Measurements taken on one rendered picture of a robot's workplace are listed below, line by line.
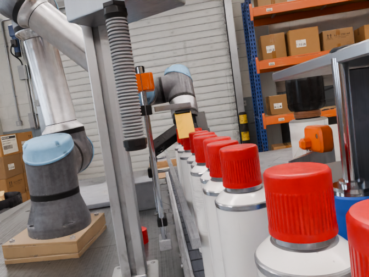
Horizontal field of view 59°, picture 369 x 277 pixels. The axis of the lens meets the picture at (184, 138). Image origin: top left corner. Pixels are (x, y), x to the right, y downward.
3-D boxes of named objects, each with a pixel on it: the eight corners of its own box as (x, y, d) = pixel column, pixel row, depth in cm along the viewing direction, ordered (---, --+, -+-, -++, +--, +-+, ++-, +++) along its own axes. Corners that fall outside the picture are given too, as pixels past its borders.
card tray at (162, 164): (205, 171, 152) (203, 163, 152) (149, 180, 150) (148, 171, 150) (196, 162, 182) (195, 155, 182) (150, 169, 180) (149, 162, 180)
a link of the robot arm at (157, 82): (117, 81, 85) (159, 73, 85) (124, 83, 96) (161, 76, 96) (124, 111, 86) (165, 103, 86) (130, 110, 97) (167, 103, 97)
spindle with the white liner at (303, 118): (345, 199, 73) (331, 63, 70) (306, 205, 72) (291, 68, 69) (324, 189, 81) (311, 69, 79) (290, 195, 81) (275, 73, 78)
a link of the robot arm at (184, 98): (168, 97, 86) (169, 112, 94) (171, 111, 85) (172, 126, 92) (196, 93, 87) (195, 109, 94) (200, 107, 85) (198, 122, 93)
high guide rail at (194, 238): (202, 247, 41) (200, 237, 41) (193, 249, 41) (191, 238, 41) (167, 152, 148) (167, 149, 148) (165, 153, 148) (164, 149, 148)
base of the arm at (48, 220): (79, 236, 75) (73, 194, 74) (15, 242, 76) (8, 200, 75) (98, 213, 90) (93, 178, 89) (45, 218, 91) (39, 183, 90)
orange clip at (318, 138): (335, 151, 26) (333, 125, 26) (312, 155, 26) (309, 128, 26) (317, 148, 29) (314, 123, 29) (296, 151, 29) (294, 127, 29)
